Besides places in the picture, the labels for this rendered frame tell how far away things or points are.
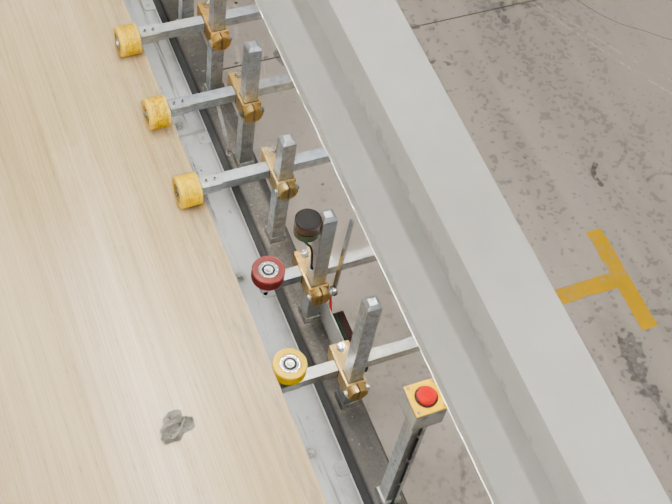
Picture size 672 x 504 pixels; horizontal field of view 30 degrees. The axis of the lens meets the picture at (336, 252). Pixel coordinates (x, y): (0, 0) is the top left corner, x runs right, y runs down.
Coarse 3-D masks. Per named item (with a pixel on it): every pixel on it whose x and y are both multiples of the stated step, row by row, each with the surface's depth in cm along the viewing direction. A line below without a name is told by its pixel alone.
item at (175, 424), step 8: (168, 416) 273; (176, 416) 273; (184, 416) 274; (168, 424) 271; (176, 424) 271; (184, 424) 272; (192, 424) 273; (160, 432) 271; (168, 432) 270; (176, 432) 272; (184, 432) 272; (168, 440) 270; (176, 440) 270
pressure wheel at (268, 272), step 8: (264, 256) 298; (272, 256) 298; (256, 264) 297; (264, 264) 297; (272, 264) 297; (280, 264) 297; (256, 272) 295; (264, 272) 296; (272, 272) 296; (280, 272) 296; (256, 280) 295; (264, 280) 294; (272, 280) 295; (280, 280) 295; (264, 288) 296; (272, 288) 296
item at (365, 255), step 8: (360, 248) 308; (368, 248) 308; (336, 256) 306; (352, 256) 306; (360, 256) 307; (368, 256) 307; (336, 264) 305; (344, 264) 305; (352, 264) 307; (360, 264) 309; (288, 272) 302; (296, 272) 302; (328, 272) 306; (288, 280) 301; (296, 280) 303
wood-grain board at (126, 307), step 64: (0, 0) 333; (64, 0) 336; (0, 64) 321; (64, 64) 324; (128, 64) 326; (0, 128) 310; (64, 128) 313; (128, 128) 315; (0, 192) 300; (64, 192) 302; (128, 192) 304; (0, 256) 291; (64, 256) 293; (128, 256) 295; (192, 256) 297; (0, 320) 282; (64, 320) 284; (128, 320) 285; (192, 320) 287; (0, 384) 273; (64, 384) 275; (128, 384) 277; (192, 384) 279; (256, 384) 280; (0, 448) 265; (64, 448) 267; (128, 448) 269; (192, 448) 270; (256, 448) 272
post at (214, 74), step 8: (216, 0) 317; (224, 0) 318; (216, 8) 319; (224, 8) 321; (216, 16) 322; (224, 16) 323; (216, 24) 324; (224, 24) 326; (208, 48) 335; (208, 56) 337; (216, 56) 335; (208, 64) 340; (216, 64) 338; (208, 72) 342; (216, 72) 341; (208, 80) 345; (216, 80) 343; (208, 88) 347; (216, 88) 346
